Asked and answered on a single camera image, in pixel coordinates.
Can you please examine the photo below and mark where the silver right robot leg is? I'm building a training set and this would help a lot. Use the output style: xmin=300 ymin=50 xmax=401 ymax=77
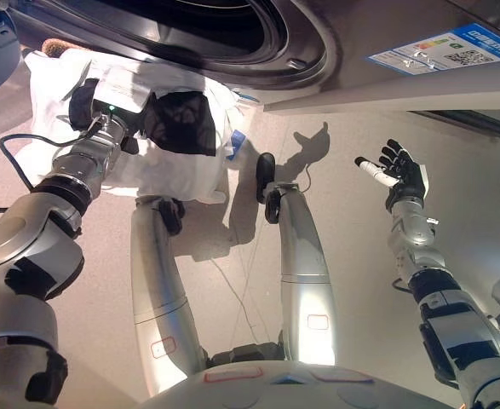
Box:
xmin=255 ymin=152 xmax=339 ymax=368

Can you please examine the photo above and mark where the blue and black metal frame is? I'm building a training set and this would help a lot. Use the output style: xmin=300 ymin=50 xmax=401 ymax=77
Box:
xmin=406 ymin=109 xmax=500 ymax=150

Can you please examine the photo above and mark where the black garment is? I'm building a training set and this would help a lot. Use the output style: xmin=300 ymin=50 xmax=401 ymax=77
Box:
xmin=144 ymin=89 xmax=217 ymax=158

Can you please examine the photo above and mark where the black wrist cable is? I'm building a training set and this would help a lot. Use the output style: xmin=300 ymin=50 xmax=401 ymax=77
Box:
xmin=0 ymin=114 xmax=106 ymax=216

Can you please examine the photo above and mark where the brown wicker laundry basket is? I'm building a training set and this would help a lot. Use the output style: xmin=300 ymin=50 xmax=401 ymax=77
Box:
xmin=40 ymin=37 xmax=93 ymax=59

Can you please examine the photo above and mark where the silver robot leg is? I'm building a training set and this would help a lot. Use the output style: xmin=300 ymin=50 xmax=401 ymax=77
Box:
xmin=255 ymin=152 xmax=339 ymax=368
xmin=129 ymin=194 xmax=209 ymax=398

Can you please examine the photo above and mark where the grey robot torso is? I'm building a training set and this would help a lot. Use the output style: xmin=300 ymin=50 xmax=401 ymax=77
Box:
xmin=138 ymin=340 xmax=462 ymax=409

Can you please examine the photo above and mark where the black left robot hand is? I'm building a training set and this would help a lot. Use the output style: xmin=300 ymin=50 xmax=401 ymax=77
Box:
xmin=68 ymin=70 xmax=149 ymax=155

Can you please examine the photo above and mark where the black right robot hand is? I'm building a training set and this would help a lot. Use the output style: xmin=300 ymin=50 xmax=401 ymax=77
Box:
xmin=354 ymin=139 xmax=431 ymax=212

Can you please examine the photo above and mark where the blue white energy label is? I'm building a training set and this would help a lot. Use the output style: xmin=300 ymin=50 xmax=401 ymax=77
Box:
xmin=365 ymin=23 xmax=500 ymax=78

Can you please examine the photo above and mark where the white cloth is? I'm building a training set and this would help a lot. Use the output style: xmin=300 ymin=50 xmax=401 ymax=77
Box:
xmin=21 ymin=49 xmax=260 ymax=206

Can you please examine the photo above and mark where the grey washing machine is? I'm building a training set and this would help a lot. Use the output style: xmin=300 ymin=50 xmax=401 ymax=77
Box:
xmin=2 ymin=0 xmax=500 ymax=114

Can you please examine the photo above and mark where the small blue tag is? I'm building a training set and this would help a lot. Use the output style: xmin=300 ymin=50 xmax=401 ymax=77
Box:
xmin=224 ymin=129 xmax=247 ymax=161

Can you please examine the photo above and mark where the silver left robot leg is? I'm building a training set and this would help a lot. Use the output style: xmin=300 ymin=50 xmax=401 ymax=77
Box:
xmin=129 ymin=194 xmax=209 ymax=398

